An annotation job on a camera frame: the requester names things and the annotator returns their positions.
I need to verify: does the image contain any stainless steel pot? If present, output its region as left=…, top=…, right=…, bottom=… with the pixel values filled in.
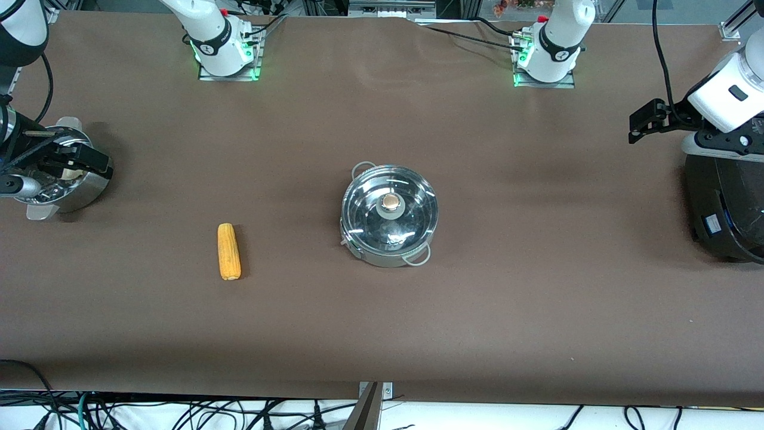
left=339, top=161, right=439, bottom=268

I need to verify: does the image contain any aluminium frame profile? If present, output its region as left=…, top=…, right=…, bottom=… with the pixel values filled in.
left=719, top=0, right=764, bottom=41

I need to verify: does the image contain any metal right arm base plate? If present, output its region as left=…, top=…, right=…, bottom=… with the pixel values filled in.
left=199, top=24, right=264, bottom=82

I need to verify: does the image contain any steel steamer pot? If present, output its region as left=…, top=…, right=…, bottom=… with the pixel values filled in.
left=3, top=116, right=114, bottom=222

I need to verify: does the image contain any black rice cooker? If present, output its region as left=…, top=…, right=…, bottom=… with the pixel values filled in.
left=683, top=152, right=764, bottom=265

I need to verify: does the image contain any yellow corn cob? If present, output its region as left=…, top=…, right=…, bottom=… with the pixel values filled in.
left=217, top=223, right=242, bottom=281

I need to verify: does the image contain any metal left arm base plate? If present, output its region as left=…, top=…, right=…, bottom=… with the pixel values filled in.
left=513, top=36, right=577, bottom=90

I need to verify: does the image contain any glass pot lid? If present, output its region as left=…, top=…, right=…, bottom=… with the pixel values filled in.
left=341, top=165, right=439, bottom=251

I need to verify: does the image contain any black base cable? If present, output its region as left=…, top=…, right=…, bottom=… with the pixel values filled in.
left=417, top=23, right=521, bottom=52
left=469, top=16, right=529, bottom=40

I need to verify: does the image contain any grey power strip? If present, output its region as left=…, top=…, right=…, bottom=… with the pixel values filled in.
left=348, top=0, right=437, bottom=19

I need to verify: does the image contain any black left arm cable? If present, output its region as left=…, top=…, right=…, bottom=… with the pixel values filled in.
left=651, top=0, right=688, bottom=115

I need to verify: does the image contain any brown table cover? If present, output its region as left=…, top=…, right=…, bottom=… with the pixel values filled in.
left=0, top=11, right=764, bottom=408

